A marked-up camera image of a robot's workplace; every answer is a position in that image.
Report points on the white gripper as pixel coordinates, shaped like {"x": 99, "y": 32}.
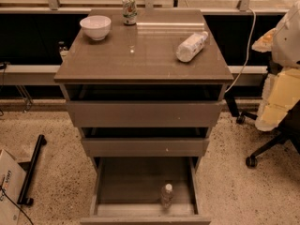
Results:
{"x": 288, "y": 44}

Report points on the clear water bottle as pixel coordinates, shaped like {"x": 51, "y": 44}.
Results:
{"x": 166, "y": 196}

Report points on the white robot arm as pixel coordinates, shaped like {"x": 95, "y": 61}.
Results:
{"x": 290, "y": 23}

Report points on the white lying plastic bottle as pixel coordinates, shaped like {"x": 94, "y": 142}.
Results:
{"x": 188, "y": 49}

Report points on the top drawer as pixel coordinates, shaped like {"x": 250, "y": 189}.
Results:
{"x": 144, "y": 105}

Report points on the grey drawer cabinet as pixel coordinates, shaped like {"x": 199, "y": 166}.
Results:
{"x": 144, "y": 53}

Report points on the open bottom drawer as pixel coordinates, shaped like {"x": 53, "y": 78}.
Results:
{"x": 128, "y": 191}

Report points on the middle drawer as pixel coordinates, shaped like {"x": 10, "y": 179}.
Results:
{"x": 145, "y": 141}

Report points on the small bottle behind cabinet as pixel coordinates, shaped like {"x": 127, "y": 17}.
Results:
{"x": 63, "y": 49}

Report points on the black office chair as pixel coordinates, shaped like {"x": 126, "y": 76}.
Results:
{"x": 288, "y": 129}

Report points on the drink can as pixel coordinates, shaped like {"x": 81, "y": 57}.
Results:
{"x": 129, "y": 12}

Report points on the white bowl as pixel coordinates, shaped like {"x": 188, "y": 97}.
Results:
{"x": 96, "y": 27}

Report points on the black metal stand bar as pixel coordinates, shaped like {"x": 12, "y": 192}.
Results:
{"x": 29, "y": 168}

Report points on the cardboard box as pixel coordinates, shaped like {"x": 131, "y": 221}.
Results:
{"x": 11, "y": 181}

